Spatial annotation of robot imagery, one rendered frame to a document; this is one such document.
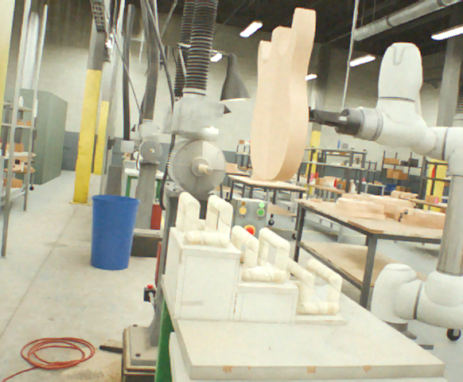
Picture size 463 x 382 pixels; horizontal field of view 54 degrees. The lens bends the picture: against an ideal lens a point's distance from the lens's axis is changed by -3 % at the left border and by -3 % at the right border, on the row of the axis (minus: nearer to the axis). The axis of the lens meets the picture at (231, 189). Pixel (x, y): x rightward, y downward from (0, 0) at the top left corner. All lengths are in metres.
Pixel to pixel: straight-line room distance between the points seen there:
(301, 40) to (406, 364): 0.76
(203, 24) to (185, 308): 1.32
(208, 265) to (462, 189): 1.08
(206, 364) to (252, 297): 0.28
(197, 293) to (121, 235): 3.75
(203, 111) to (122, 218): 3.03
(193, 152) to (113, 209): 2.68
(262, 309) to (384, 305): 0.86
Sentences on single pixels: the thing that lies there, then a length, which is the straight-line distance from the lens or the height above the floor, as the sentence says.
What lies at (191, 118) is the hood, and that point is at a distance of 1.88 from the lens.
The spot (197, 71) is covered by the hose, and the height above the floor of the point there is 1.66.
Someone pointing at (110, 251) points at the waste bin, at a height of 0.20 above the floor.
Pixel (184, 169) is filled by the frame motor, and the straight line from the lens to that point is 2.17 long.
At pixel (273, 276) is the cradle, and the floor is 1.04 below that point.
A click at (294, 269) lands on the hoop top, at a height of 1.04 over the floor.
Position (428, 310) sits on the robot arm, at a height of 0.84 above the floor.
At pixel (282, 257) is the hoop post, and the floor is 1.09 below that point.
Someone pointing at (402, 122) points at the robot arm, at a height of 1.48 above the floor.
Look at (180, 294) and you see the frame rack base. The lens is 1.12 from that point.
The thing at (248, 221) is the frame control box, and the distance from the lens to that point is 2.24.
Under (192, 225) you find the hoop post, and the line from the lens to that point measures 1.12.
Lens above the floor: 1.33
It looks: 4 degrees down
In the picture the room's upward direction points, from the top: 7 degrees clockwise
